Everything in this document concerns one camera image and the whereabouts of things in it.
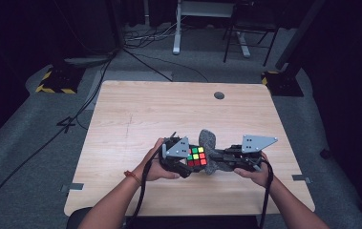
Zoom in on red bead bracelet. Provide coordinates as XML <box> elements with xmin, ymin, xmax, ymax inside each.
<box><xmin>123</xmin><ymin>170</ymin><xmax>142</xmax><ymax>186</ymax></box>

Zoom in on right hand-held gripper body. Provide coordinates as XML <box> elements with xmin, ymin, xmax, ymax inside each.
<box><xmin>229</xmin><ymin>134</ymin><xmax>279</xmax><ymax>173</ymax></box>

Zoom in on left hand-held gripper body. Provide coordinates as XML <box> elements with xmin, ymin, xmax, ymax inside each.
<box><xmin>160</xmin><ymin>135</ymin><xmax>193</xmax><ymax>179</ymax></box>

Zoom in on person's dark clothing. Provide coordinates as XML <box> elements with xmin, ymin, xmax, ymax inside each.
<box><xmin>125</xmin><ymin>215</ymin><xmax>261</xmax><ymax>229</ymax></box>

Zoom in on black metal chair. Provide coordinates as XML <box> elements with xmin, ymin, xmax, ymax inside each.
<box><xmin>222</xmin><ymin>0</ymin><xmax>280</xmax><ymax>67</ymax></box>

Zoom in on grey cloth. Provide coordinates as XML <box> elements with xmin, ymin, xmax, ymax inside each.
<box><xmin>198</xmin><ymin>128</ymin><xmax>231</xmax><ymax>177</ymax></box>

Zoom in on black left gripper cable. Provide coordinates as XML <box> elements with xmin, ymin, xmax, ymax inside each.
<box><xmin>126</xmin><ymin>152</ymin><xmax>164</xmax><ymax>229</ymax></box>

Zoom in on slanted grey metal post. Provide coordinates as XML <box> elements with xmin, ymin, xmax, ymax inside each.
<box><xmin>275</xmin><ymin>0</ymin><xmax>328</xmax><ymax>71</ymax></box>

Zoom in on black chair seat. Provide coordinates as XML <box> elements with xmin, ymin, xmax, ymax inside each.
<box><xmin>66</xmin><ymin>206</ymin><xmax>95</xmax><ymax>229</ymax></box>

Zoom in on long black floor cable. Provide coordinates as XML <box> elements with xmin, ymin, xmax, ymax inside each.
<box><xmin>0</xmin><ymin>51</ymin><xmax>119</xmax><ymax>225</ymax></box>

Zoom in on person's left hand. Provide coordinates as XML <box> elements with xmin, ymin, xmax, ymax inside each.
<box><xmin>136</xmin><ymin>137</ymin><xmax>181</xmax><ymax>182</ymax></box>

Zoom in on black yellow striped stand base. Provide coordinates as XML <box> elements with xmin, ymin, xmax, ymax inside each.
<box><xmin>261</xmin><ymin>70</ymin><xmax>305</xmax><ymax>97</ymax></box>
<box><xmin>34</xmin><ymin>65</ymin><xmax>86</xmax><ymax>94</ymax></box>

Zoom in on grey tape piece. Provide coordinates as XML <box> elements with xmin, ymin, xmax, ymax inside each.
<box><xmin>59</xmin><ymin>182</ymin><xmax>85</xmax><ymax>194</ymax></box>
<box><xmin>291</xmin><ymin>174</ymin><xmax>313</xmax><ymax>185</ymax></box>

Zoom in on multicoloured puzzle cube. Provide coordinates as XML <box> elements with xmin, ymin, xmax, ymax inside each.
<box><xmin>186</xmin><ymin>146</ymin><xmax>208</xmax><ymax>168</ymax></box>

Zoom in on white desk frame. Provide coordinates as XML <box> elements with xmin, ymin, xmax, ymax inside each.
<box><xmin>172</xmin><ymin>0</ymin><xmax>252</xmax><ymax>59</ymax></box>

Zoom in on thin black floor cable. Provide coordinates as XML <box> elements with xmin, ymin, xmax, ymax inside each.
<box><xmin>122</xmin><ymin>47</ymin><xmax>210</xmax><ymax>84</ymax></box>

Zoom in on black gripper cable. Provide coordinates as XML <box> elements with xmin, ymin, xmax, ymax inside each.
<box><xmin>259</xmin><ymin>159</ymin><xmax>275</xmax><ymax>229</ymax></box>
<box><xmin>126</xmin><ymin>152</ymin><xmax>164</xmax><ymax>229</ymax></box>

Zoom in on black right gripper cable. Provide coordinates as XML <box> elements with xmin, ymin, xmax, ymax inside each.
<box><xmin>259</xmin><ymin>159</ymin><xmax>275</xmax><ymax>229</ymax></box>

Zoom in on person's right hand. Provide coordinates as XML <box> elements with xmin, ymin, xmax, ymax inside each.
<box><xmin>233</xmin><ymin>152</ymin><xmax>273</xmax><ymax>189</ymax></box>

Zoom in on bundle of floor cables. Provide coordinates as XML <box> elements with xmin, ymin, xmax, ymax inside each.
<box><xmin>122</xmin><ymin>17</ymin><xmax>186</xmax><ymax>51</ymax></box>

